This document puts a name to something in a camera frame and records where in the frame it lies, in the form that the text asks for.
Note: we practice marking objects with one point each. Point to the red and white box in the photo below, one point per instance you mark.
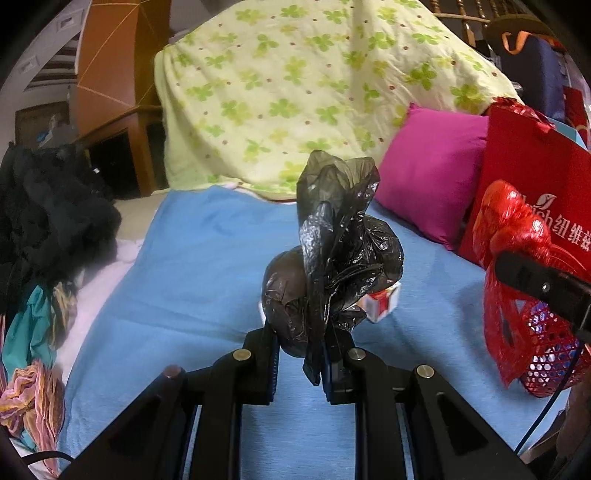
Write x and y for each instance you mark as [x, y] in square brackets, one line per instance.
[381, 304]

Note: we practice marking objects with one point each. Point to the blue blanket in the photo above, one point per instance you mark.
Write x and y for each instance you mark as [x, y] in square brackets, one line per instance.
[184, 277]

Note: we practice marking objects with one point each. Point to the wooden cabinet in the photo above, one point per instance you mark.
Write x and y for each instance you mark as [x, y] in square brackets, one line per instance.
[111, 55]
[138, 115]

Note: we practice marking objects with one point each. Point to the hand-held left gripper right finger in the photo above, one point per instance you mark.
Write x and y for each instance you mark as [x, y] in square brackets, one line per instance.
[328, 374]

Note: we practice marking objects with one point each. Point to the black plastic bag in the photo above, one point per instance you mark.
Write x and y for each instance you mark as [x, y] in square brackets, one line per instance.
[332, 240]

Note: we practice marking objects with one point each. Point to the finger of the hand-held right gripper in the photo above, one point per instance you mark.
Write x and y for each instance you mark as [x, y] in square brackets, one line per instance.
[531, 277]

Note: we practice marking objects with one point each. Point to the white bed sheet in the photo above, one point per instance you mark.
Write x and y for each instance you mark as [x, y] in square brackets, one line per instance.
[101, 286]

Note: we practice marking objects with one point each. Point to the red mesh basket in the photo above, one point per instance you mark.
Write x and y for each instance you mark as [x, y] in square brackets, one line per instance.
[549, 355]

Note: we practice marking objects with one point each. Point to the knotted red plastic bag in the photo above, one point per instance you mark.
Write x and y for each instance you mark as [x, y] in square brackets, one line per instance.
[503, 221]

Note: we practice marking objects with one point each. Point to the green clover print quilt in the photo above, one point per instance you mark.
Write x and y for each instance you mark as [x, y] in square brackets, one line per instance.
[277, 92]

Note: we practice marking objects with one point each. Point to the pink pillow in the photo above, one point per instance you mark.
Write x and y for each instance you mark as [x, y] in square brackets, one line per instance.
[429, 175]

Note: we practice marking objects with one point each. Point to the blue cardboard box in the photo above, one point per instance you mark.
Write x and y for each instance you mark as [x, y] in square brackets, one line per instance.
[572, 134]

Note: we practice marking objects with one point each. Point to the yellow striped cloth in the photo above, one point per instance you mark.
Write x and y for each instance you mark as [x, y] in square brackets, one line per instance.
[64, 304]

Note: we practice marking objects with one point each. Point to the red tote bag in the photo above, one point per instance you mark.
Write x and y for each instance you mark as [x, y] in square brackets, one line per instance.
[531, 152]

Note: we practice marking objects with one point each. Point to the beige mattress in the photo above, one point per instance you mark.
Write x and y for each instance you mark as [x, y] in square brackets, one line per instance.
[134, 217]

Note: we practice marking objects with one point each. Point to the wooden stair railing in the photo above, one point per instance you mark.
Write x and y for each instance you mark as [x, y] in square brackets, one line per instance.
[468, 27]

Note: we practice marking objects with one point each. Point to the pink striped cloth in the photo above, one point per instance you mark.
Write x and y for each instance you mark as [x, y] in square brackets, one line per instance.
[27, 397]

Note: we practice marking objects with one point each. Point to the black plush garment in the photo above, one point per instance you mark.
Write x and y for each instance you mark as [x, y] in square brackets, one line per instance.
[46, 221]

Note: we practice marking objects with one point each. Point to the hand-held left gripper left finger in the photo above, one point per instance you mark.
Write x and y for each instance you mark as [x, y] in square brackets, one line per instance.
[272, 364]

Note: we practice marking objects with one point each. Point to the shiny red plastic bag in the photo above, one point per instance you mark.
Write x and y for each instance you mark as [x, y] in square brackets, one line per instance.
[531, 110]

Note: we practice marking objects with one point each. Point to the teal cloth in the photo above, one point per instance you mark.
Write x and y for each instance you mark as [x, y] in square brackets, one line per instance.
[27, 327]

